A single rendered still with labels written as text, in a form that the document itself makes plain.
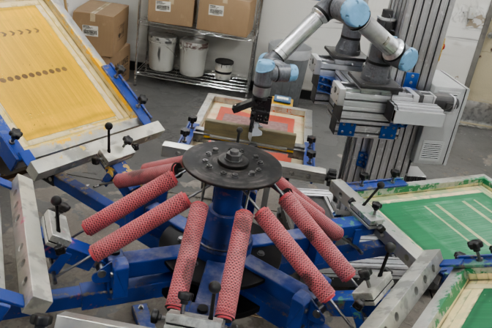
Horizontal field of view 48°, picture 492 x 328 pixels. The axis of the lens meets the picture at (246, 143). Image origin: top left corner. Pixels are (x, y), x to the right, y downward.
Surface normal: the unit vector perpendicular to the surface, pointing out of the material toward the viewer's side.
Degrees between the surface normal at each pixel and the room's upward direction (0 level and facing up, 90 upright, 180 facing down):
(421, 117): 90
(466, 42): 90
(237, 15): 89
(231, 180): 0
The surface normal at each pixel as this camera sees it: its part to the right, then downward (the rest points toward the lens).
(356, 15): 0.36, 0.37
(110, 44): -0.04, 0.41
